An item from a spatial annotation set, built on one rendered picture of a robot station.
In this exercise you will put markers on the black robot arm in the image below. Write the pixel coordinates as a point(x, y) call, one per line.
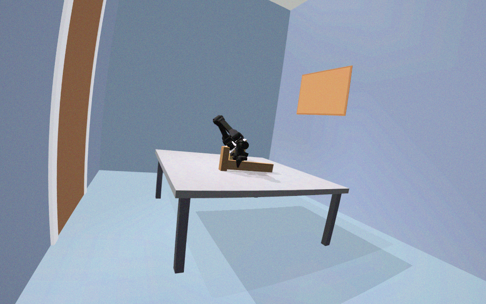
point(233, 135)

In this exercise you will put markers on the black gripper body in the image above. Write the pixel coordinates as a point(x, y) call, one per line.
point(238, 154)

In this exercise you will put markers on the wooden rail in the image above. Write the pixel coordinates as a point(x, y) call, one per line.
point(250, 166)

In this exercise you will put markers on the brown wooden post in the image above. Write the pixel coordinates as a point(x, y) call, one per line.
point(224, 156)

